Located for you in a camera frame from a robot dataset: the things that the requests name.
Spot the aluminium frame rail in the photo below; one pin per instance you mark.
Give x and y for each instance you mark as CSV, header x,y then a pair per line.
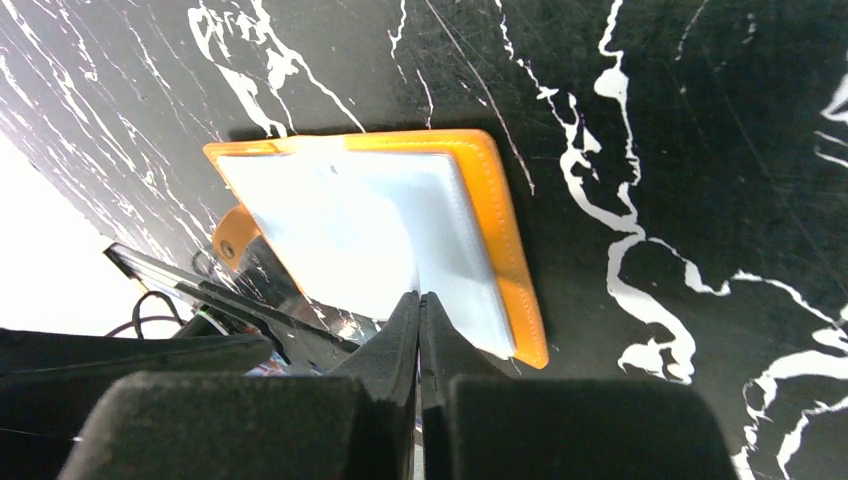
x,y
262,296

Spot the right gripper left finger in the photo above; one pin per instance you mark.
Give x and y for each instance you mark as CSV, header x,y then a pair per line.
x,y
355,422

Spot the orange card holder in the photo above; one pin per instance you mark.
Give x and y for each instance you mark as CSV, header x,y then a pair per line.
x,y
357,220

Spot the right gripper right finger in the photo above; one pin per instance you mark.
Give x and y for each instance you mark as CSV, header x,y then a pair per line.
x,y
479,423

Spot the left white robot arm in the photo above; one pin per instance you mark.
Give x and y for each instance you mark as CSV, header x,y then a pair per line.
x,y
51,382

